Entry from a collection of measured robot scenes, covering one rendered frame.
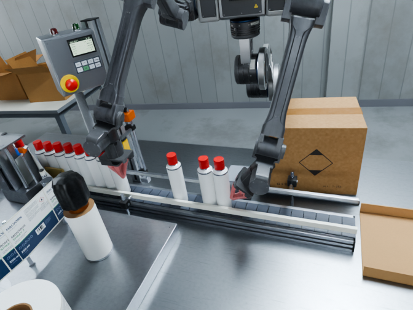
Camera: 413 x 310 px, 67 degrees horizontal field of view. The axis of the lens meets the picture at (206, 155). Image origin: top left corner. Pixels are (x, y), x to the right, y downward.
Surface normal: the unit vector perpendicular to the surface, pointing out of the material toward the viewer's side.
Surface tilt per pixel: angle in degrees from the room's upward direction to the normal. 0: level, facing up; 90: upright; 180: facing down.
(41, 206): 90
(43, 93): 90
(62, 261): 0
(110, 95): 63
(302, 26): 68
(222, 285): 0
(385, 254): 0
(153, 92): 90
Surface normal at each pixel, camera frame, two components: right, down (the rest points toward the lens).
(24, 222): 0.95, 0.04
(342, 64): -0.25, 0.55
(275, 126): -0.18, 0.20
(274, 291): -0.13, -0.83
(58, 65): 0.56, 0.38
